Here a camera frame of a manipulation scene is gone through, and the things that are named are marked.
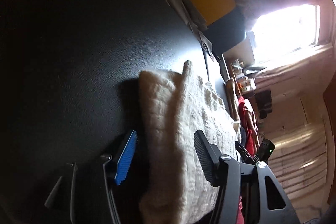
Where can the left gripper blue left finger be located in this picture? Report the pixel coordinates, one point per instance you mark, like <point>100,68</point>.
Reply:
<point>84,194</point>

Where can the pink folded garment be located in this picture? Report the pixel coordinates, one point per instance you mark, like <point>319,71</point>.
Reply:
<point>252,123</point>

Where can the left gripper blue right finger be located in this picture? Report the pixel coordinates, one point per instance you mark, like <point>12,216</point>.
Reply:
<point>247,188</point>

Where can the red knitted garment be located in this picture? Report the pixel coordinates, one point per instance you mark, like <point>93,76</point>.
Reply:
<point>247,141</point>

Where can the beige folded sweater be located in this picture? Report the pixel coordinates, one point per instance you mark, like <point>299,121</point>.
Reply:
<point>232,99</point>

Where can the pink floral curtain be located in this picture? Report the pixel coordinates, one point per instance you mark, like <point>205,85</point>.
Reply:
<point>293,44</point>

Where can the cluttered wooden side shelf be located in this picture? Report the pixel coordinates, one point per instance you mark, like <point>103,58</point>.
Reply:
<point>246,87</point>

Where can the white knitted sweater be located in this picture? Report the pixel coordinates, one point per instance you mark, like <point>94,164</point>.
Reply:
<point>174,106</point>

